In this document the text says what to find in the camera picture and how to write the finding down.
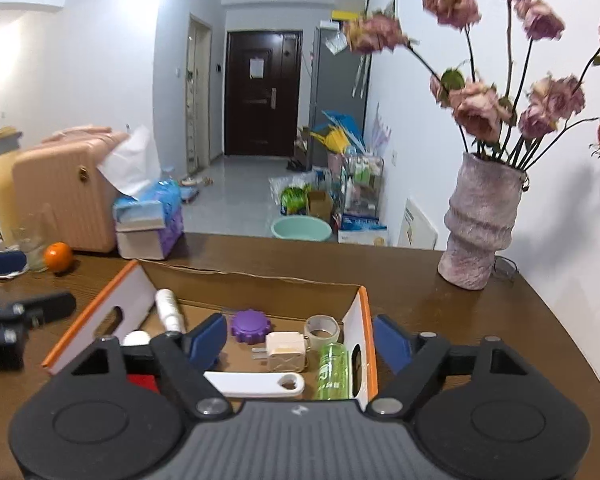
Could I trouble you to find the light side door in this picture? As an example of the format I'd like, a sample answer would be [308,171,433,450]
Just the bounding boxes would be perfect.
[186,15,213,173]

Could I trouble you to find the clear plastic bag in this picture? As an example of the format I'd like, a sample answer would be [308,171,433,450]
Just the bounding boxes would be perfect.
[326,27,351,56]

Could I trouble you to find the black cable behind vase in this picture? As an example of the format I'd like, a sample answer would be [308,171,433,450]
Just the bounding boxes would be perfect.
[490,255,521,281]

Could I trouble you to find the pink textured vase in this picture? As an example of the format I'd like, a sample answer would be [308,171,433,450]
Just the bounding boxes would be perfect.
[437,151,528,291]

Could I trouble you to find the grey refrigerator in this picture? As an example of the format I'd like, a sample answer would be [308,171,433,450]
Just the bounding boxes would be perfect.
[310,25,371,171]

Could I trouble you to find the green plastic basin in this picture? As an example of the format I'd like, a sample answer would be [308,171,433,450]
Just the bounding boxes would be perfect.
[271,216,332,242]

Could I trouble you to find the pink hard-shell suitcase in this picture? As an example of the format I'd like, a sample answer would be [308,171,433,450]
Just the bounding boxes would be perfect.
[12,125,131,253]

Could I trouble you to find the clear drinking glass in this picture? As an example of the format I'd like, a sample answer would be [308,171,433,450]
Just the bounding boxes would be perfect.
[11,210,51,273]

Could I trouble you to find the purple and white tissue box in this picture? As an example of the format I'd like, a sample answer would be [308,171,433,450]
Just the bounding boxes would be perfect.
[115,207,185,261]

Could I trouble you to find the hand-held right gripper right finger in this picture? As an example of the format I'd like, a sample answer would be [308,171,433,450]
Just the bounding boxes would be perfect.
[365,314,531,420]

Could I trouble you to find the dark brown entrance door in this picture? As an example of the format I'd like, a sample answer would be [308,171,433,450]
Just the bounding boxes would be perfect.
[223,30,301,157]

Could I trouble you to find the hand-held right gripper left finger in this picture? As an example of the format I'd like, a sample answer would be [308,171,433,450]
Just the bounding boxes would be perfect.
[69,312,233,420]

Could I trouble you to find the green plastic bottle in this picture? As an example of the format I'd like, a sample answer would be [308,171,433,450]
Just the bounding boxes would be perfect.
[316,342,351,401]

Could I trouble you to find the green printed bag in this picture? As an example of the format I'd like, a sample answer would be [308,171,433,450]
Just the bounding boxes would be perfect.
[280,185,313,216]

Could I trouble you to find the purple gear-shaped lid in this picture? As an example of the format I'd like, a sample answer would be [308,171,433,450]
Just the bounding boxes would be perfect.
[230,309,272,345]

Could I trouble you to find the white cylindrical bottle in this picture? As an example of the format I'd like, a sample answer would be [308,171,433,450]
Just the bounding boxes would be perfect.
[154,288,187,335]

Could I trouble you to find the orange cardboard box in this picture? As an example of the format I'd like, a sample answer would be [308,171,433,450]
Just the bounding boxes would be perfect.
[42,259,379,411]

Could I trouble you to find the white and blue pack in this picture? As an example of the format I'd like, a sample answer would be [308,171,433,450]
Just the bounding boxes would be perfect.
[337,214,388,247]

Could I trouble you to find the dried pink roses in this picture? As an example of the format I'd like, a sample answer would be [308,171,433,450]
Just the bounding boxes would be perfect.
[342,0,600,171]

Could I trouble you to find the blue and yellow bags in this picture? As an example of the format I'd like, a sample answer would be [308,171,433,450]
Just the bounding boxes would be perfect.
[310,109,366,157]

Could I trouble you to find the small brown cardboard box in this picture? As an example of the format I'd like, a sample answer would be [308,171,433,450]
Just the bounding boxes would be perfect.
[306,190,333,223]

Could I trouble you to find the orange fruit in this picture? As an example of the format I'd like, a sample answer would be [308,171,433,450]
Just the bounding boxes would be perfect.
[43,241,75,273]

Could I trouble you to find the red flat object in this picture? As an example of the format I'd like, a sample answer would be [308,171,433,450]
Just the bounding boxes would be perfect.
[127,372,161,397]

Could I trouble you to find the blue tissue pack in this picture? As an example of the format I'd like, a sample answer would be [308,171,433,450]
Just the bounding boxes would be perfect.
[96,126,183,223]

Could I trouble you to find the white bottle opener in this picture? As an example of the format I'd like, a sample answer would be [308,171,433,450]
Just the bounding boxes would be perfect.
[203,371,306,400]

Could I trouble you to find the beige charger plug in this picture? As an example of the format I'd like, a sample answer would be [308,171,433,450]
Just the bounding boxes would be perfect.
[251,331,311,373]

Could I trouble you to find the clear tape roll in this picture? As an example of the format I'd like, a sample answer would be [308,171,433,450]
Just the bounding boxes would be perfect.
[304,315,343,348]

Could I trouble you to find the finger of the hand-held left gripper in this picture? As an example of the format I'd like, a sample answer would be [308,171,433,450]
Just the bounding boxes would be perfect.
[0,291,77,372]
[0,251,27,277]

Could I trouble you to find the white flat panel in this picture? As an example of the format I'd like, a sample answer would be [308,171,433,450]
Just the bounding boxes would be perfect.
[397,197,438,251]

